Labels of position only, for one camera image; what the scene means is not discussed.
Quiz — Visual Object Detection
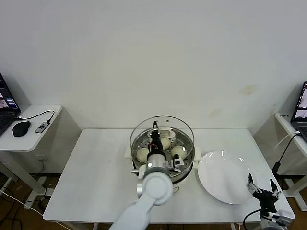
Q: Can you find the white side table with cables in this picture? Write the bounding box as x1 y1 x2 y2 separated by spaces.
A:
271 112 307 213

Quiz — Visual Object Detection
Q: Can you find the white side table with mouse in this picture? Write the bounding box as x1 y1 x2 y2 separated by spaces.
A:
0 104 82 201

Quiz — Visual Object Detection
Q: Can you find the white floor cable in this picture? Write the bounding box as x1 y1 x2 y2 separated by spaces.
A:
0 186 45 215

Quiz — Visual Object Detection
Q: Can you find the black laptop power cable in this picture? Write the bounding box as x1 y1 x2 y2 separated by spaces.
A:
272 133 302 178

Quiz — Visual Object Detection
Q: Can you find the grey usb hub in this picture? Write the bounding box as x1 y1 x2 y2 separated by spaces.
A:
35 121 48 134

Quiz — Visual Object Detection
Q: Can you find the round glass pot lid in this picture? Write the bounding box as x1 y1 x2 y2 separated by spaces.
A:
130 115 194 166

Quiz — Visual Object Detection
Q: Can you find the black laptop with charger cables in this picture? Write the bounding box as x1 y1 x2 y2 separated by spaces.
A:
290 81 307 139

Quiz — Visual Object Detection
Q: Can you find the white laptop cable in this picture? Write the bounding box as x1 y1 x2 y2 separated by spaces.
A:
274 131 300 151

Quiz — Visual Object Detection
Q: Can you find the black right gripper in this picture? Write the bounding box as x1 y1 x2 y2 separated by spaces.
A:
246 172 282 212

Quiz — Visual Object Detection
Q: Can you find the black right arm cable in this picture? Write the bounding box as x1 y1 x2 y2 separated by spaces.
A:
243 208 263 230

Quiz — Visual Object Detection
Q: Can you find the black laptop beside mouse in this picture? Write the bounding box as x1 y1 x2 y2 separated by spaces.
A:
0 72 22 137

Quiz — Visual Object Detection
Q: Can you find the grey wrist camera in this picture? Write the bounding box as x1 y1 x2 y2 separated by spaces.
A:
263 210 292 225
171 155 187 172

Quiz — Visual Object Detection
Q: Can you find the steel steamer basket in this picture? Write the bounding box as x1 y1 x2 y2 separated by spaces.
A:
124 126 202 180

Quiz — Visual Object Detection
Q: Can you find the black computer mouse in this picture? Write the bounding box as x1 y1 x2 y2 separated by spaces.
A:
12 121 32 138

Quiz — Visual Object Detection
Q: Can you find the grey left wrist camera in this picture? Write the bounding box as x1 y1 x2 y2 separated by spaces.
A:
171 155 187 172

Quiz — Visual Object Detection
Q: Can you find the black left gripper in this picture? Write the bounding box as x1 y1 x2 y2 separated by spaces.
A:
150 120 162 154

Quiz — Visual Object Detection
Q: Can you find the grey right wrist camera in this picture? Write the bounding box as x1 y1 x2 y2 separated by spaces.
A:
263 210 292 225

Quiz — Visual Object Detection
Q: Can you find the black usb hub cable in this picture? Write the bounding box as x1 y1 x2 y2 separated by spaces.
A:
15 110 55 127

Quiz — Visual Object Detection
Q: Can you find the cream electric cooker base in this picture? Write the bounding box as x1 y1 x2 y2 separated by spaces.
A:
130 165 192 195

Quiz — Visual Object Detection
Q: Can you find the white steamed baozi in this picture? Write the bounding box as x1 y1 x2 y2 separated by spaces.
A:
170 145 187 159
160 137 172 150
136 148 150 162

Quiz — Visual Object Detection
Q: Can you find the white round plate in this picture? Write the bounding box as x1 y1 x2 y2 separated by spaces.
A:
197 150 256 205

